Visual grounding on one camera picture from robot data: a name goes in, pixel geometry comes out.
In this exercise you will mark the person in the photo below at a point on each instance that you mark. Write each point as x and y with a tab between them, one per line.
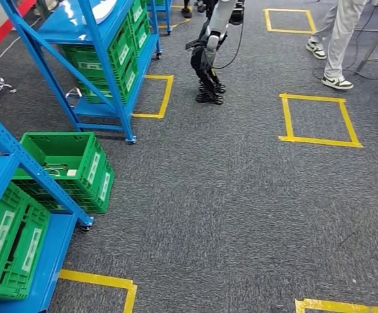
186	11
342	34

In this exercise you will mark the white plastic car body part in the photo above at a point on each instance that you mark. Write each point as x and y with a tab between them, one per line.
101	11

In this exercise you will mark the red barrier belt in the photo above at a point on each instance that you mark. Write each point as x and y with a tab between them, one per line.
0	32

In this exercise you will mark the grey metal stand frame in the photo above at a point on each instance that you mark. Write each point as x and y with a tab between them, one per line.
376	41

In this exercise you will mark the yellow tape square outline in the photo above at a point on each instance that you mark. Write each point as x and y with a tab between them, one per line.
339	306
166	95
176	23
310	21
287	116

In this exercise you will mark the yellow tape strip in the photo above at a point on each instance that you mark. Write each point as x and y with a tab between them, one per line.
130	300
94	278

